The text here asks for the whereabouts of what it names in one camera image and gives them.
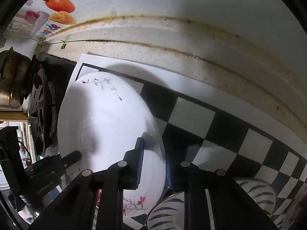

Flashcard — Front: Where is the colourful wall sticker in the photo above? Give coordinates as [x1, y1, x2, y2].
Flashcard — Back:
[5, 0, 77, 39]

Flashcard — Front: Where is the black gas stove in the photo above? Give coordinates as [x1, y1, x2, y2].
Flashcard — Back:
[28, 53, 75, 156]

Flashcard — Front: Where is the blue striped plate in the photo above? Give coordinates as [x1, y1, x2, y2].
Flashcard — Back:
[146, 179, 277, 229]

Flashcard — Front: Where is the steel steamer pot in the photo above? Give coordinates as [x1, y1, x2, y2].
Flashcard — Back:
[1, 47, 31, 109]

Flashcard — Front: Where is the white floral plate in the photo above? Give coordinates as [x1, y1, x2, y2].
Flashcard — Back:
[57, 72, 166, 217]

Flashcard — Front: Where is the black white checkered mat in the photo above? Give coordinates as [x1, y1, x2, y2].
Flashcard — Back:
[70, 54, 306, 229]

